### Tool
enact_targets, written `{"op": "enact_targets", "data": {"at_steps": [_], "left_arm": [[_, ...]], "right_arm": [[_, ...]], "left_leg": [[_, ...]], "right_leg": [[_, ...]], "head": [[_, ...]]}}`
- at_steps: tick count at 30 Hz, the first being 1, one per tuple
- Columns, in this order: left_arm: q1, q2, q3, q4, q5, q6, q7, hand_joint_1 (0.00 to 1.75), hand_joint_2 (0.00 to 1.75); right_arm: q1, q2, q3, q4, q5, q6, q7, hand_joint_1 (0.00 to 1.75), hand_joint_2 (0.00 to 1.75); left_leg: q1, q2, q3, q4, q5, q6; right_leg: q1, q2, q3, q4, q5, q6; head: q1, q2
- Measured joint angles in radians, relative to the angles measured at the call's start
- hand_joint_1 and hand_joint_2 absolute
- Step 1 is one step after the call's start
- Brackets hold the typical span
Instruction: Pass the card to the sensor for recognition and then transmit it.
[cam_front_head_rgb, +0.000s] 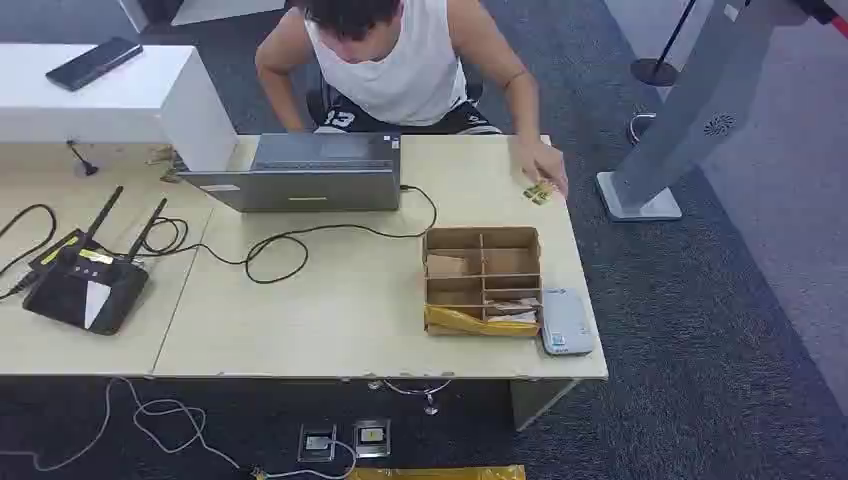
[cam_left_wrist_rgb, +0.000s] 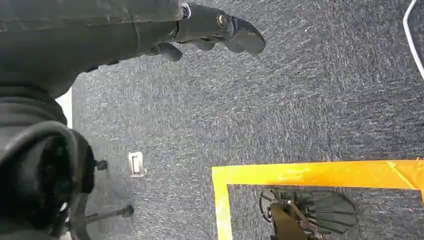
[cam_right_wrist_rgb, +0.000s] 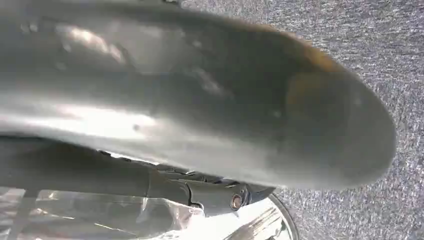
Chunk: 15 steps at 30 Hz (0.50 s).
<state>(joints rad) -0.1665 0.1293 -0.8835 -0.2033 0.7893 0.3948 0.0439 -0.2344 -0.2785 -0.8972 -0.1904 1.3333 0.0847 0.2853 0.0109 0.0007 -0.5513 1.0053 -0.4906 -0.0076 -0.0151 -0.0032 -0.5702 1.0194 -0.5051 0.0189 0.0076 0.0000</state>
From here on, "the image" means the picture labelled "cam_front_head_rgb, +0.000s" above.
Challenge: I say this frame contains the person's left hand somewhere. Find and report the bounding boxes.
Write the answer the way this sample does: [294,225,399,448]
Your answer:
[515,139,570,199]

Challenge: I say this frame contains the small green yellow card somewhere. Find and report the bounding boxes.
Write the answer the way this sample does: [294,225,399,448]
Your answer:
[522,181,555,207]

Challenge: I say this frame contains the wooden compartment card box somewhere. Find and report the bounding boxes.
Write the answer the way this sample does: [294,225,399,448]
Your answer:
[421,226,545,338]

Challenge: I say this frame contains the printed card stack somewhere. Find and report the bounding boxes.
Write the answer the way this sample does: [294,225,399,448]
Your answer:
[485,297,542,326]

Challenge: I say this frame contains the grey slanted floor stand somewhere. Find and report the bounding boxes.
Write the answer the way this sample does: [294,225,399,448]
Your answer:
[595,0,758,223]

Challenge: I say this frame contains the pale grey card reader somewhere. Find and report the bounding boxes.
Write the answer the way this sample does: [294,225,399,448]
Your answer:
[539,286,596,358]

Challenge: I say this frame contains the person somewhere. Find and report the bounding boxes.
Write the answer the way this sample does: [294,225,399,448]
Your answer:
[254,0,570,200]

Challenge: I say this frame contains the grey laptop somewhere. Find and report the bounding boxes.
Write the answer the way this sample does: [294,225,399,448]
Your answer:
[177,132,403,214]

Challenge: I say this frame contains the pale desk side panel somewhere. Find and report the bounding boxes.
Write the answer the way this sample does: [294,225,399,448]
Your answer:
[509,378,582,433]

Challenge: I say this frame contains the red barrier belt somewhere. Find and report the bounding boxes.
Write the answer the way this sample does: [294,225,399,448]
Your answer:
[793,0,848,39]

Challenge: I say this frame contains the steel floor socket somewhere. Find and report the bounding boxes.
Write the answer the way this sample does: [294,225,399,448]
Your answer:
[297,423,338,464]
[352,419,393,460]

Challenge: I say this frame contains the yellow plastic package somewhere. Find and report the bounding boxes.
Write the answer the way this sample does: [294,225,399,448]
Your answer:
[347,464,527,480]

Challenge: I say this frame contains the white furniture block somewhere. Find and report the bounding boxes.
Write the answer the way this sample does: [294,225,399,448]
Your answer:
[117,0,287,34]

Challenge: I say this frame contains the small brown scraps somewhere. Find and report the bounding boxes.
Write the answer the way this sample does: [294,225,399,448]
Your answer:
[146,144,188,185]

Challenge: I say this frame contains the white cabinet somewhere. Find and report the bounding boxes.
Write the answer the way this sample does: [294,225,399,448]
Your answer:
[0,42,240,174]

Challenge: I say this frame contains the small black desk microphone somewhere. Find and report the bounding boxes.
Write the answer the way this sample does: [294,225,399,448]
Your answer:
[65,139,100,178]

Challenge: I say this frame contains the black smartphone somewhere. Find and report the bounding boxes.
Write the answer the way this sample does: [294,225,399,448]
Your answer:
[44,36,145,93]

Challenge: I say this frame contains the black router with antennas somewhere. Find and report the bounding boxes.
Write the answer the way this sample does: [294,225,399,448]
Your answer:
[22,185,169,337]

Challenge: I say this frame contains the white cable under desk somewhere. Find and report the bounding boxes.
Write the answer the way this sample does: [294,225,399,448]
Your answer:
[368,378,453,417]

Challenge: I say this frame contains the black laptop power cable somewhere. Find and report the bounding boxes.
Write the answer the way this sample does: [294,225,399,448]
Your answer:
[140,184,439,286]

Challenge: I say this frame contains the white floor cable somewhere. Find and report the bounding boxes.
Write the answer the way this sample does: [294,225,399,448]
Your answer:
[0,376,360,480]

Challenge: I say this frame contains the black router cable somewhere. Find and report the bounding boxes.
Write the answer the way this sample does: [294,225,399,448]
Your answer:
[0,203,58,303]

